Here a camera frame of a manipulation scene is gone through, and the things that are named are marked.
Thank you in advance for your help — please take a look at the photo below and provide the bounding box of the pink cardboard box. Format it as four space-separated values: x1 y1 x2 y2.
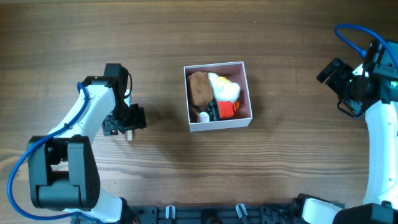
183 61 252 132

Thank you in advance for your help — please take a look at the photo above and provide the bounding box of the brown plush bear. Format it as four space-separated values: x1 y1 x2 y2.
187 71 214 107

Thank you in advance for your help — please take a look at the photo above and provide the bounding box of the white rattle drum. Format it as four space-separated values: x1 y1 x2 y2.
190 106 210 123

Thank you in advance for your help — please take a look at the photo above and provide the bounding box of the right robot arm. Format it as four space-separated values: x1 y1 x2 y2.
289 38 397 223

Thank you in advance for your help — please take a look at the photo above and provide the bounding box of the yellow rattle drum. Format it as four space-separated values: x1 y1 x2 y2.
127 130 133 141

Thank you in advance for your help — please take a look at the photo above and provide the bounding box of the white plush duck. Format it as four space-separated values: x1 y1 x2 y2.
208 73 241 103

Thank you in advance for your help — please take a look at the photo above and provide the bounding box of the left blue cable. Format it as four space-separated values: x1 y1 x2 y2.
6 81 106 224

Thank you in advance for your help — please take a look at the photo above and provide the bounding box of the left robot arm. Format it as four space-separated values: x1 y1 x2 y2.
28 63 147 223

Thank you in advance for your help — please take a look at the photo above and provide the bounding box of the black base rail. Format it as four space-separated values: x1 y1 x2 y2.
130 204 303 224

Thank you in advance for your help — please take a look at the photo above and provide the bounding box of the red toy fire truck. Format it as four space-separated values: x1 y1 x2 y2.
206 101 240 121

